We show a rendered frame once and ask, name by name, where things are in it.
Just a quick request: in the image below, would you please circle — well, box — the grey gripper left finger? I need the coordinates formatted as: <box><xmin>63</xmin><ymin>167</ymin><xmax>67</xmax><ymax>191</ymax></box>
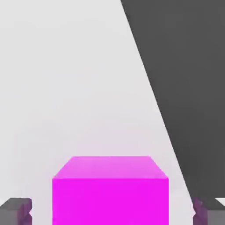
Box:
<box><xmin>0</xmin><ymin>197</ymin><xmax>33</xmax><ymax>225</ymax></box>

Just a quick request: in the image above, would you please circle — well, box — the small magenta cube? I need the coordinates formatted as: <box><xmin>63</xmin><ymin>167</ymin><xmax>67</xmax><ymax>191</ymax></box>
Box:
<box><xmin>52</xmin><ymin>156</ymin><xmax>169</xmax><ymax>225</ymax></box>

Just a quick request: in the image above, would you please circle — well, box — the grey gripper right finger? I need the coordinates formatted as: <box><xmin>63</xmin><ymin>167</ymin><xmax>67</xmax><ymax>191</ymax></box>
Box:
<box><xmin>192</xmin><ymin>196</ymin><xmax>225</xmax><ymax>225</ymax></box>

